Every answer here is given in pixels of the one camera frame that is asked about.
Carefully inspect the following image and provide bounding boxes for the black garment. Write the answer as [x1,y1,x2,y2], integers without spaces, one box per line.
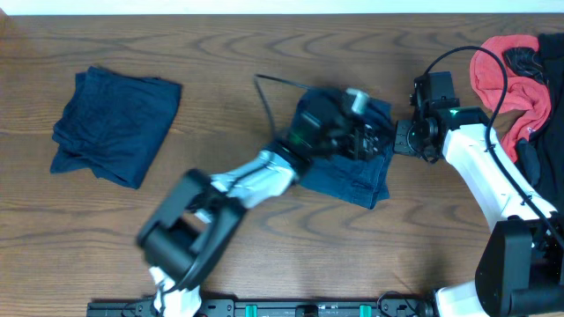
[502,33,563,212]

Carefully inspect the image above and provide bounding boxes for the folded navy blue garment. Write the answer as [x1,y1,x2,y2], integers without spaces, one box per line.
[50,67,182,189]

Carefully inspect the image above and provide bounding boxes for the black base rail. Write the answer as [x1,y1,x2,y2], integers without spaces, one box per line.
[86,294,437,317]

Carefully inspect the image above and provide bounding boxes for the black cable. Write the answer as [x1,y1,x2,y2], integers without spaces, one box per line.
[422,45,564,247]
[253,73,318,137]

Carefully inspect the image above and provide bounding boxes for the right black cable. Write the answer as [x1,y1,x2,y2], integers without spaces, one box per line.
[422,45,564,247]

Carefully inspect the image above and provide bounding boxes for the navy blue shorts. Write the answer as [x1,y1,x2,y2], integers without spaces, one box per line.
[300,99,394,210]

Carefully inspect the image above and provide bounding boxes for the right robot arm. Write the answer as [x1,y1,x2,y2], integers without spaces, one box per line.
[394,72,563,316]

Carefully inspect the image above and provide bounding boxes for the red cloth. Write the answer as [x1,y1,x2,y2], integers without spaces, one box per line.
[470,34,552,161]

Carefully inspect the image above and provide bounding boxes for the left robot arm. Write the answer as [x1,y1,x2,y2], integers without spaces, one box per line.
[137,89,390,316]

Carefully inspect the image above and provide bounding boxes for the left black cable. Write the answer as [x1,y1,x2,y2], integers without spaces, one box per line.
[253,73,318,137]

